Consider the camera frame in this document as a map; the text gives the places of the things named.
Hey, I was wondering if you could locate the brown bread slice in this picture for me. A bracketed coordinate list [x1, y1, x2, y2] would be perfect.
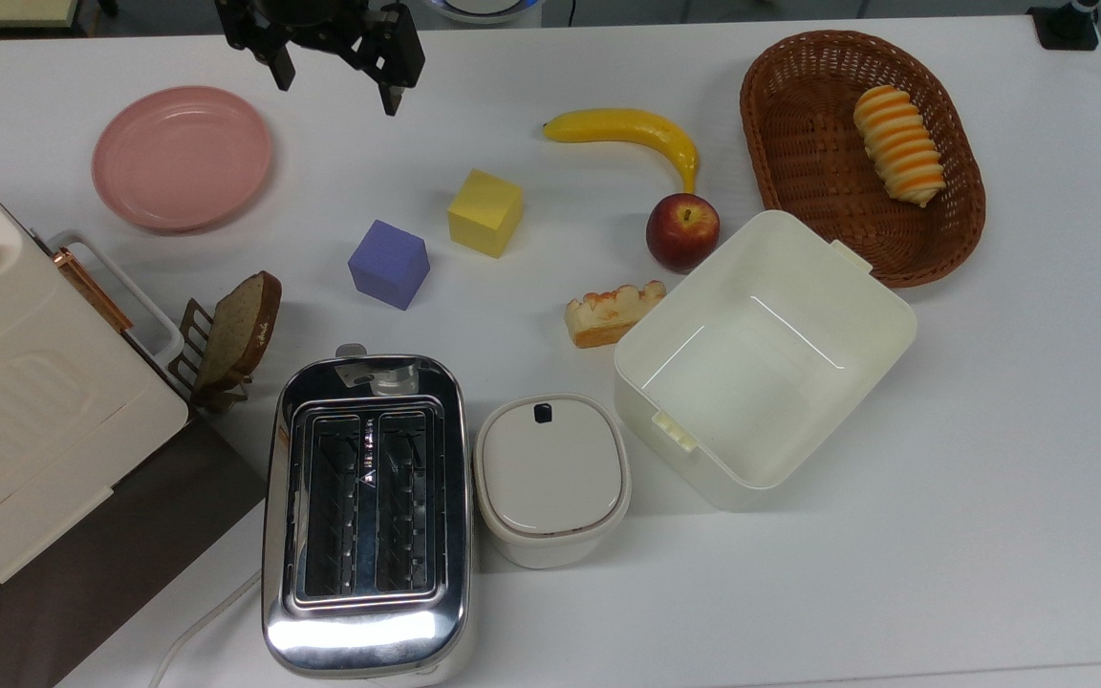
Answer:
[195, 271, 283, 388]

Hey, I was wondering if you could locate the pink round plate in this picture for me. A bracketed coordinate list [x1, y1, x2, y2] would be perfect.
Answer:
[92, 86, 274, 233]

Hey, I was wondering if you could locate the yellow banana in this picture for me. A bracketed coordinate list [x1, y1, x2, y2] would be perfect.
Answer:
[542, 108, 701, 195]

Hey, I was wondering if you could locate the brown wicker basket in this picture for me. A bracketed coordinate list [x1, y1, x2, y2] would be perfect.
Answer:
[740, 30, 987, 289]

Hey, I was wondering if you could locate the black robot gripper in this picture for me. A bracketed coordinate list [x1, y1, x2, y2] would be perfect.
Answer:
[216, 0, 427, 118]

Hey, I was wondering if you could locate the silver two-slot toaster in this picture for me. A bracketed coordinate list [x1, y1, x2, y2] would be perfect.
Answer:
[261, 344, 477, 684]

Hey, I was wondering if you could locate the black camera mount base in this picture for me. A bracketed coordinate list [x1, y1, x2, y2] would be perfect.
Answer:
[1028, 0, 1101, 51]

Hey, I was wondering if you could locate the orange striped bread roll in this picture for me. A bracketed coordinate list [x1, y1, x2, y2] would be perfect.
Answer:
[853, 85, 946, 208]

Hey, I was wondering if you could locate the purple cube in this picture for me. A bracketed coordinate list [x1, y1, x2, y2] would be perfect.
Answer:
[348, 220, 431, 312]

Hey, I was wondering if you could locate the brown toast rack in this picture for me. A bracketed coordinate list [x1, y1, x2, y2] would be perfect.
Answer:
[168, 298, 255, 414]

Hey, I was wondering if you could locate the red apple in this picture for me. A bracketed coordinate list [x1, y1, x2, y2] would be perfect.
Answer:
[646, 193, 722, 274]

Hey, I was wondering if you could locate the large cream open container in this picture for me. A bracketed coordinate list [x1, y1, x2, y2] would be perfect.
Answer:
[613, 209, 919, 512]

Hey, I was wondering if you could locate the yellow cube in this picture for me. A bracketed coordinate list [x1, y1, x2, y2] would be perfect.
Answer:
[447, 169, 525, 259]

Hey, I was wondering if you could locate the white toaster power cable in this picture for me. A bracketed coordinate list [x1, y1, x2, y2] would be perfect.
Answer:
[147, 570, 263, 688]

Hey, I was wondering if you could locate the cream plastic mini cabinet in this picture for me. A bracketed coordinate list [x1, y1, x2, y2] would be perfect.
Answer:
[0, 143, 190, 627]

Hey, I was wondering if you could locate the orange glazed bread piece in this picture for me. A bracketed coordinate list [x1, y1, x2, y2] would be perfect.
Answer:
[565, 280, 668, 349]

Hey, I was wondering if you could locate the small white lidded container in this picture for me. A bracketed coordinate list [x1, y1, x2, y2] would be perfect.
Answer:
[473, 393, 632, 570]

